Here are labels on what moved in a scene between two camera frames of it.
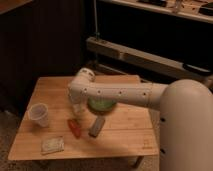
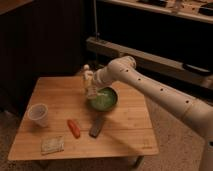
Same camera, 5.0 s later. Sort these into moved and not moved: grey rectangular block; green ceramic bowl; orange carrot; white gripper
Moved: white gripper
Not moved: orange carrot; grey rectangular block; green ceramic bowl
